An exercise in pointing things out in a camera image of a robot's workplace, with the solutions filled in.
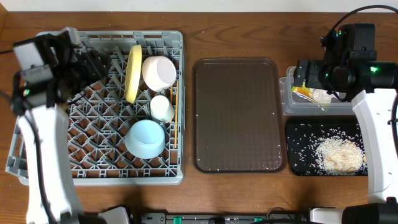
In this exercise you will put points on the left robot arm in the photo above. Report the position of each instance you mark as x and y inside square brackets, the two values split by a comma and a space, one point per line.
[52, 194]

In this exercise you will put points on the white tissue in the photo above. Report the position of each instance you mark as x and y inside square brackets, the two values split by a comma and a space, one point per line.
[322, 97]

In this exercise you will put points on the black tray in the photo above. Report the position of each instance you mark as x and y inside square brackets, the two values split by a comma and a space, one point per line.
[304, 146]

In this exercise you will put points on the green yellow snack wrapper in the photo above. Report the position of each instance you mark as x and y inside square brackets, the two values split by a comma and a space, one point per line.
[306, 93]

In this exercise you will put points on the grey dishwasher rack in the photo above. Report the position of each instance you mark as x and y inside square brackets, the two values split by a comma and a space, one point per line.
[100, 116]

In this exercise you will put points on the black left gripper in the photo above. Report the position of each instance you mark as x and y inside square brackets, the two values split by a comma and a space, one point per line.
[90, 64]

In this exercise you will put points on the cream cup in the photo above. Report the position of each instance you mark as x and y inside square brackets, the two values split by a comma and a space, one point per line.
[161, 109]

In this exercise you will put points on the clear plastic bin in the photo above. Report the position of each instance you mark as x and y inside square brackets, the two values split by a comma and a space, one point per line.
[295, 105]

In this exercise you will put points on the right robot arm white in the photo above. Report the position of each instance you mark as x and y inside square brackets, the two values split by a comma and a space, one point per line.
[376, 113]

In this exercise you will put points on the light blue bowl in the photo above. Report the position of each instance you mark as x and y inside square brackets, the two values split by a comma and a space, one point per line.
[145, 139]

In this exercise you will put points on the yellow plate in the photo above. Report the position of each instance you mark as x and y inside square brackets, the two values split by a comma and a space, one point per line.
[133, 73]

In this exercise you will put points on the white pink bowl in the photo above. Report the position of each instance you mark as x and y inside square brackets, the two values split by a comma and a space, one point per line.
[159, 73]

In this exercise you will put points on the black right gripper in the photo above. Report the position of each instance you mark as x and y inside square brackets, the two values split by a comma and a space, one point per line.
[315, 67]

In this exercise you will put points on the dark brown tray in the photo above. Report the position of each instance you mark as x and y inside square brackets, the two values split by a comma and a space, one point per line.
[236, 116]

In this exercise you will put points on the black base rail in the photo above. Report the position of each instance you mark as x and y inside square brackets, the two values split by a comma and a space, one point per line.
[275, 215]

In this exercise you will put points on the pile of rice waste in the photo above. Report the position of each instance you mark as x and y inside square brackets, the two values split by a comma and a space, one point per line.
[340, 155]

